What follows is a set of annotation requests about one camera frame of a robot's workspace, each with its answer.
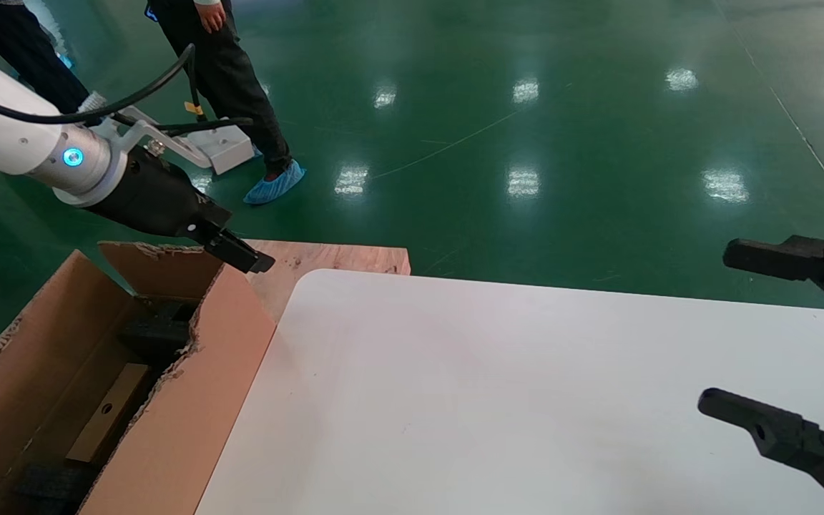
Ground black foam block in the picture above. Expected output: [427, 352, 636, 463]
[15, 463, 98, 515]
[120, 297, 197, 358]

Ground small cardboard box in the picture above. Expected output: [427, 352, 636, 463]
[65, 363, 152, 465]

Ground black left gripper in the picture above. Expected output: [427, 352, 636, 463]
[86, 146, 277, 275]

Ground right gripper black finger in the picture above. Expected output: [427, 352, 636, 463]
[697, 388, 824, 515]
[722, 234, 824, 329]

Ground plywood board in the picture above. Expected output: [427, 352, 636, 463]
[240, 238, 412, 323]

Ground large open cardboard box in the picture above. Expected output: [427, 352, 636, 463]
[0, 241, 278, 515]

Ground person in black trousers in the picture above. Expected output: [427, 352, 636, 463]
[146, 0, 307, 207]

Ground person in dark striped trousers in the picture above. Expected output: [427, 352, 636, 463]
[0, 0, 92, 115]

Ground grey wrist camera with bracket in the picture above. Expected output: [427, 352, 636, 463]
[108, 106, 256, 177]

